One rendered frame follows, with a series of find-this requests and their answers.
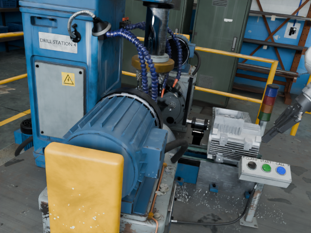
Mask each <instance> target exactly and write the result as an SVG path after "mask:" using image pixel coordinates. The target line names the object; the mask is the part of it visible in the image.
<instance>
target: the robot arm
mask: <svg viewBox="0 0 311 233"><path fill-rule="evenodd" d="M304 58H305V68H306V70H307V72H308V73H309V74H310V75H311V47H309V48H308V49H307V51H306V53H305V55H304ZM302 92H303V93H301V94H299V95H298V96H297V97H296V98H295V101H296V103H295V104H294V105H293V106H290V105H288V106H287V108H286V109H285V110H284V111H283V112H282V114H281V115H280V116H279V117H278V118H277V119H276V120H275V122H274V125H273V127H272V128H271V129H270V130H269V131H268V132H267V133H265V134H264V135H263V136H262V137H261V139H262V140H263V141H264V142H265V143H268V142H269V141H270V140H271V139H272V138H274V137H275V136H276V135H277V134H278V133H281V134H282V133H284V132H285V131H287V130H288V129H290V128H291V127H292V126H294V125H295V124H297V123H299V122H301V121H302V119H301V116H303V115H304V113H305V112H306V111H307V112H311V82H310V83H309V84H308V85H307V86H306V87H305V88H303V89H302Z"/></svg>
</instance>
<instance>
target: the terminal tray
mask: <svg viewBox="0 0 311 233"><path fill-rule="evenodd" d="M240 112H241V111H240ZM240 112H239V111H235V110H228V109H222V108H219V109H217V108H215V112H214V118H213V126H212V128H215V129H218V131H220V132H223V133H224V132H226V133H229V134H230V133H232V135H233V134H235V135H236V134H237V135H241V132H242V129H243V125H244V117H243V112H241V113H240ZM218 115H219V116H218Z"/></svg>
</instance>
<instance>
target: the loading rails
mask: <svg viewBox="0 0 311 233"><path fill-rule="evenodd" d="M207 147H208V145H206V144H202V145H201V146H200V145H195V144H190V143H189V146H188V148H187V150H186V152H185V153H184V154H183V155H182V157H181V158H180V159H179V160H178V163H177V168H176V173H175V178H174V180H175V181H176V184H177V185H181V186H182V185H183V182H187V183H192V184H196V185H197V186H202V187H207V188H209V191H212V192H216V193H218V190H223V191H228V192H233V193H237V194H242V195H245V198H247V199H248V198H249V196H250V194H251V191H252V189H253V187H254V185H255V182H251V181H247V180H241V179H238V169H239V167H236V165H234V164H229V163H224V162H222V163H220V164H219V163H214V160H213V159H207ZM257 159H262V160H263V158H262V154H258V155H257Z"/></svg>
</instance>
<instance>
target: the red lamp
mask: <svg viewBox="0 0 311 233"><path fill-rule="evenodd" d="M275 100H276V97H275V98H273V97H269V96H266V95H264V98H263V101H262V102H263V103H264V104H266V105H274V103H275Z"/></svg>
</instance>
